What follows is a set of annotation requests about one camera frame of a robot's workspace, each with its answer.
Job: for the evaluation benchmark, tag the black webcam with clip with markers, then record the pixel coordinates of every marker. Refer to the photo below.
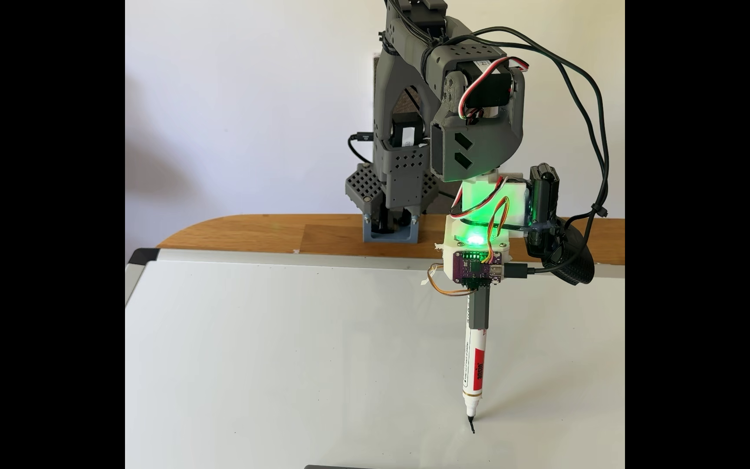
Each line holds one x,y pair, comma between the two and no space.
544,202

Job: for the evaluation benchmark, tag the purple microcontroller board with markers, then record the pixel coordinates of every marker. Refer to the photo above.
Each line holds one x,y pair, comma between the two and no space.
472,267

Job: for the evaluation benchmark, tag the white whiteboard marker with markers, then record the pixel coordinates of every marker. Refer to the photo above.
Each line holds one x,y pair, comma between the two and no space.
474,365

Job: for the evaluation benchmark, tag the whiteboard with aluminium frame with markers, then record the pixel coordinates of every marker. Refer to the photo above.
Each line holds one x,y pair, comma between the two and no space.
251,365

